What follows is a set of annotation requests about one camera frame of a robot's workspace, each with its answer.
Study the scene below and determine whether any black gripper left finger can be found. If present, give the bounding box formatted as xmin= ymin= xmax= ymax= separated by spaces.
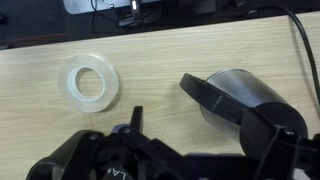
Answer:
xmin=112 ymin=105 xmax=202 ymax=180

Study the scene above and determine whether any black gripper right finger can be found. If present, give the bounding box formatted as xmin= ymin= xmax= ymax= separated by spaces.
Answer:
xmin=179 ymin=72 xmax=302 ymax=180

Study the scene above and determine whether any silver tumbler with black lid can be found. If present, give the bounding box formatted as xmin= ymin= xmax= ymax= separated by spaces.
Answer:
xmin=199 ymin=68 xmax=309 ymax=158

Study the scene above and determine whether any clear tape roll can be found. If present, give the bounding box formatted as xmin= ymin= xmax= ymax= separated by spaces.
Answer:
xmin=57 ymin=54 xmax=120 ymax=114

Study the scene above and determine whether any black cable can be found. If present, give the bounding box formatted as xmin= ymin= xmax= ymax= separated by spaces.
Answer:
xmin=248 ymin=5 xmax=320 ymax=106

